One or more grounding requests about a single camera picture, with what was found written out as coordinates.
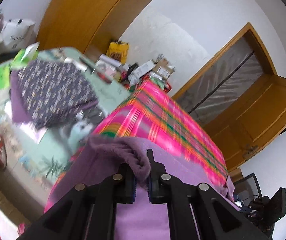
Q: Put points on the clear plastic door curtain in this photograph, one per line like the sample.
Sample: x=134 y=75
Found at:
x=223 y=80

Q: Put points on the green tissue pack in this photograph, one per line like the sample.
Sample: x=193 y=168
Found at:
x=0 y=80

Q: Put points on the white paper shopping bag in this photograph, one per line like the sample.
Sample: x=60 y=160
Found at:
x=18 y=35

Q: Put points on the black office chair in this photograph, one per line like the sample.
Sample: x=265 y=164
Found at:
x=252 y=182

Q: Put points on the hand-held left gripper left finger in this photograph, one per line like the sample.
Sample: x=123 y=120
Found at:
x=133 y=190

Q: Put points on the blue bag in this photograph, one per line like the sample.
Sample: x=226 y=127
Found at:
x=241 y=202

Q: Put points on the wooden door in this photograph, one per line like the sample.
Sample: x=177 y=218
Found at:
x=270 y=110

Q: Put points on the pink plaid blanket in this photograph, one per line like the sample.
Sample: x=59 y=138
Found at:
x=158 y=117

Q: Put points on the cardboard box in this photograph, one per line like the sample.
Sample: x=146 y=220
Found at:
x=164 y=67

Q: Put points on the folded purple cloth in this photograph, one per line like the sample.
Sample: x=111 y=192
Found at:
x=17 y=105

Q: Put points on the white labelled box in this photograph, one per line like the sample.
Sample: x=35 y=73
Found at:
x=144 y=69

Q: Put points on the folded floral cloth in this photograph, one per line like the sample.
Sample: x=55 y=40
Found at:
x=55 y=90

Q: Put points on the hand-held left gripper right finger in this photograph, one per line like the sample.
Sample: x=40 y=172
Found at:
x=150 y=192

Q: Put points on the wooden wardrobe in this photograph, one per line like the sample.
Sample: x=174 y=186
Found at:
x=83 y=17

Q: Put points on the purple sweater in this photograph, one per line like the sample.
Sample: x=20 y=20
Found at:
x=143 y=220

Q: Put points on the wooden door frame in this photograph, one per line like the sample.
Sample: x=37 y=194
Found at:
x=257 y=42

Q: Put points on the yellow bag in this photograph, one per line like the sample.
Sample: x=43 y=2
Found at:
x=118 y=51

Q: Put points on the green printed table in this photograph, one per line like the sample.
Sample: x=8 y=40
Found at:
x=108 y=92

